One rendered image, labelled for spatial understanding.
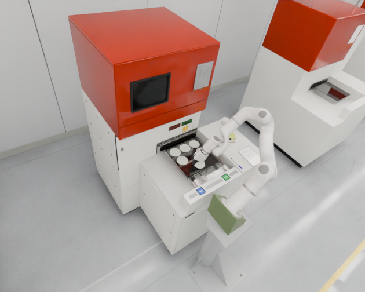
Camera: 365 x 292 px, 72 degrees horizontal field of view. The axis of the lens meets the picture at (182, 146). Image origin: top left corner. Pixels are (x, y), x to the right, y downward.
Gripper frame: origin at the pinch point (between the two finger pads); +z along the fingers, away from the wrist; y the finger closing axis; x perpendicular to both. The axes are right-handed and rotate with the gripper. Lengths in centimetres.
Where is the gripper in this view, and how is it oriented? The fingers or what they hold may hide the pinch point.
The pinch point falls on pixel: (194, 162)
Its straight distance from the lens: 214.4
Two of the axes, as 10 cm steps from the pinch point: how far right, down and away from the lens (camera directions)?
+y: 8.4, 2.9, 4.5
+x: -1.2, -7.2, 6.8
